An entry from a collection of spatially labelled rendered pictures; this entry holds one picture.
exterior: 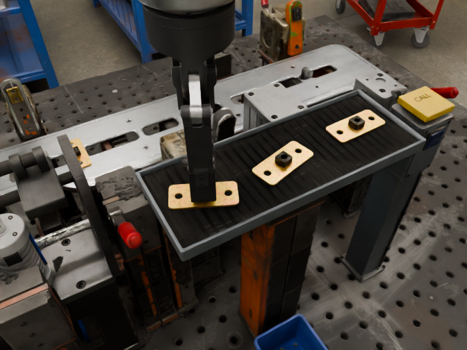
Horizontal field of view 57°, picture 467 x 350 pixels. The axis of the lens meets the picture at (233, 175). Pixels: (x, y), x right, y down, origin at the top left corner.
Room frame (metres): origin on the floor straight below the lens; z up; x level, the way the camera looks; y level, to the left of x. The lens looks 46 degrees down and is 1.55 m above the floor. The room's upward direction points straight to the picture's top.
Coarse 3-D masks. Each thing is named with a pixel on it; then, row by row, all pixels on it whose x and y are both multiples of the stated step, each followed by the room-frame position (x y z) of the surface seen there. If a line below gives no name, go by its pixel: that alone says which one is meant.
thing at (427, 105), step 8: (424, 88) 0.57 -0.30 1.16; (400, 96) 0.55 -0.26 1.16; (408, 96) 0.55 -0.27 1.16; (416, 96) 0.55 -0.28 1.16; (424, 96) 0.55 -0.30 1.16; (432, 96) 0.55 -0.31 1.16; (440, 96) 0.55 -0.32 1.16; (400, 104) 0.54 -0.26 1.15; (408, 104) 0.53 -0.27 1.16; (416, 104) 0.52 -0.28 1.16; (424, 104) 0.52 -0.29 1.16; (432, 104) 0.52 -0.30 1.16; (440, 104) 0.52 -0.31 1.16; (448, 104) 0.52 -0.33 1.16; (416, 112) 0.51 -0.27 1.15; (424, 112) 0.50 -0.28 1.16; (432, 112) 0.50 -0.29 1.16; (440, 112) 0.51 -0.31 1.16; (424, 120) 0.50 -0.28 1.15
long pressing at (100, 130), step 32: (288, 64) 0.90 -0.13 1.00; (320, 64) 0.90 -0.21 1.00; (352, 64) 0.90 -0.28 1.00; (224, 96) 0.77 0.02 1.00; (320, 96) 0.76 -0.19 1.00; (96, 128) 0.66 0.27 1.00; (128, 128) 0.66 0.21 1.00; (0, 160) 0.57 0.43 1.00; (96, 160) 0.57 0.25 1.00; (128, 160) 0.57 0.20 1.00; (160, 160) 0.57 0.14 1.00; (0, 192) 0.49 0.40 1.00
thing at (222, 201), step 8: (184, 184) 0.36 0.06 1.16; (216, 184) 0.36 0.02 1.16; (224, 184) 0.36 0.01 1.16; (232, 184) 0.36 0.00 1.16; (176, 192) 0.34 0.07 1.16; (184, 192) 0.34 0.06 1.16; (216, 192) 0.34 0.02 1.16; (232, 192) 0.34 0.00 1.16; (168, 200) 0.33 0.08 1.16; (176, 200) 0.33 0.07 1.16; (184, 200) 0.33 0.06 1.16; (216, 200) 0.33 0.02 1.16; (224, 200) 0.33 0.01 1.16; (232, 200) 0.33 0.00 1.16; (176, 208) 0.32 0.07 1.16; (184, 208) 0.32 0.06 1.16; (192, 208) 0.32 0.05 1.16
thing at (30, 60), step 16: (0, 0) 2.50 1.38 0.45; (16, 0) 3.15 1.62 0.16; (0, 16) 2.10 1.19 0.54; (16, 16) 2.89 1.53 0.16; (32, 16) 2.16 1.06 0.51; (0, 32) 2.66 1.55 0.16; (16, 32) 2.66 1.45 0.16; (32, 32) 2.15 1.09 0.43; (0, 48) 2.45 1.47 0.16; (16, 48) 2.44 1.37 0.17; (32, 48) 2.45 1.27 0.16; (0, 64) 2.26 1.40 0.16; (16, 64) 2.25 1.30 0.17; (32, 64) 2.26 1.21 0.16; (48, 64) 2.16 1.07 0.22; (0, 80) 2.04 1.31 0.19; (32, 80) 2.11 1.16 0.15; (48, 80) 2.15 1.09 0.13
